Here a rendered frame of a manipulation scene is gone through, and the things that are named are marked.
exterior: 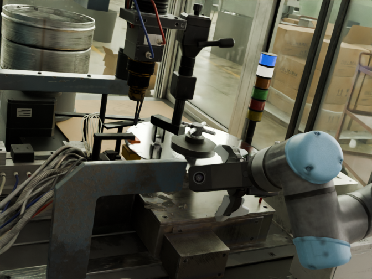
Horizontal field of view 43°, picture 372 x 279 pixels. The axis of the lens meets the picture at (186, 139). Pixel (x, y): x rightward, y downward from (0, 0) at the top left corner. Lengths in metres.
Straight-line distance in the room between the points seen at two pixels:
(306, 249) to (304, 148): 0.15
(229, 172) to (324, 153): 0.20
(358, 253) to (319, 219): 0.35
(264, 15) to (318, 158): 1.04
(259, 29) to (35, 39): 0.73
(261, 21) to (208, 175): 0.93
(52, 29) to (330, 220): 1.12
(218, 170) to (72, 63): 0.91
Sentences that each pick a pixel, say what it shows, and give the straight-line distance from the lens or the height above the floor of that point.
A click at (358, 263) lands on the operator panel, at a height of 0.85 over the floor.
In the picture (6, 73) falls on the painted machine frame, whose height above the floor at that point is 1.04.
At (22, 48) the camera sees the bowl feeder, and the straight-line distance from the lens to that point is 1.62.
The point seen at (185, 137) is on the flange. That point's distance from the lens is 1.12.
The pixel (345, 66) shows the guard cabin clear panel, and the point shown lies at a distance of 1.40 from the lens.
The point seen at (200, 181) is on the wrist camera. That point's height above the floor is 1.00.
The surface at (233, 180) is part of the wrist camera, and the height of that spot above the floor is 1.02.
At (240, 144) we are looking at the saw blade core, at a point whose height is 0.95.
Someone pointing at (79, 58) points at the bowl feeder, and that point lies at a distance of 1.65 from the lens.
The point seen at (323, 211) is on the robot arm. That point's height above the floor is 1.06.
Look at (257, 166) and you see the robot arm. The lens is 0.77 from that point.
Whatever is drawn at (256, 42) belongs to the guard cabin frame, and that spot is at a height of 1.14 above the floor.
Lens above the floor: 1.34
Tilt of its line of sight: 20 degrees down
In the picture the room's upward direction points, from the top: 11 degrees clockwise
